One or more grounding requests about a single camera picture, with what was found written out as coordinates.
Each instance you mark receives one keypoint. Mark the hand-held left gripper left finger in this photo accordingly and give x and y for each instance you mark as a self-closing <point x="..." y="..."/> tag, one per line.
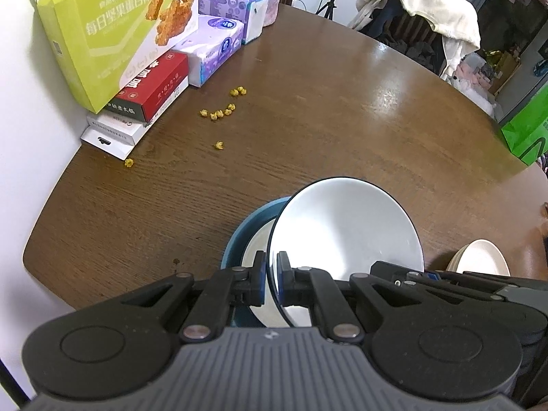
<point x="259" y="278"/>

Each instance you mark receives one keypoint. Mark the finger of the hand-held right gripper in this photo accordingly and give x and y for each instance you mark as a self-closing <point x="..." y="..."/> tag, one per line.
<point x="402" y="273"/>

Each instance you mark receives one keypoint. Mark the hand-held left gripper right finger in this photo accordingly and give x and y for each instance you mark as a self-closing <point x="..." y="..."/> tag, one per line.
<point x="282" y="278"/>

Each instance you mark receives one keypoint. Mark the blue bowl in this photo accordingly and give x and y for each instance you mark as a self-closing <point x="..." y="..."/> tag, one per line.
<point x="233" y="248"/>

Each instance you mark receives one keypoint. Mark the large white black-rimmed bowl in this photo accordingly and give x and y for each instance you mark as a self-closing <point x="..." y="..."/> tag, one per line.
<point x="342" y="231"/>

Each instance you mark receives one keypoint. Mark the scattered yellow crumbs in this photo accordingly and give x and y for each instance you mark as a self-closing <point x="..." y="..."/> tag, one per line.
<point x="218" y="113"/>

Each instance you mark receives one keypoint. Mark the green paper bag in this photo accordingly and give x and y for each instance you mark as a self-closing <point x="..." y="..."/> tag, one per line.
<point x="531" y="132"/>

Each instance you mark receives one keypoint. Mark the white plush toy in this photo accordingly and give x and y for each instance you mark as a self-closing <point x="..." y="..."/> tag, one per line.
<point x="479" y="98"/>

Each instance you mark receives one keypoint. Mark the white flat box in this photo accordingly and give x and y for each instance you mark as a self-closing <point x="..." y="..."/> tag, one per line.
<point x="124" y="123"/>
<point x="115" y="145"/>

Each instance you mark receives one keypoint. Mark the red flat box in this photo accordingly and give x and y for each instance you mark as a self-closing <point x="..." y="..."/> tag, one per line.
<point x="158" y="85"/>

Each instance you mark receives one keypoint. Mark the dark clothes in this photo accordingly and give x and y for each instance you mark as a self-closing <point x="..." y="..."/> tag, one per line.
<point x="413" y="51"/>

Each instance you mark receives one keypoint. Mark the brown paper bag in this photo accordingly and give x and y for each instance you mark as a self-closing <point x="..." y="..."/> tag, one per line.
<point x="507" y="68"/>

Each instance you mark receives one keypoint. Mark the purple tissue pack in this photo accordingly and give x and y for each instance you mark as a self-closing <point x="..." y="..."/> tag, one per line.
<point x="231" y="4"/>
<point x="214" y="47"/>

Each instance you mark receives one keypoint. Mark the dark wooden chair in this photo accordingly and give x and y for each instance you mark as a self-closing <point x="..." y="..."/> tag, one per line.
<point x="417" y="28"/>

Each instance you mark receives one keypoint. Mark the chair draped with clothes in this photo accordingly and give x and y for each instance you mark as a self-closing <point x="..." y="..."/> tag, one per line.
<point x="428" y="0"/>

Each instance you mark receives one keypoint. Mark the glass sliding door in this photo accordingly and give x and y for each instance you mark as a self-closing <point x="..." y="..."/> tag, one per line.
<point x="492" y="8"/>

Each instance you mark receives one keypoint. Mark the green snack box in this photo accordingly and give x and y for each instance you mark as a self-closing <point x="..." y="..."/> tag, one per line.
<point x="107" y="43"/>

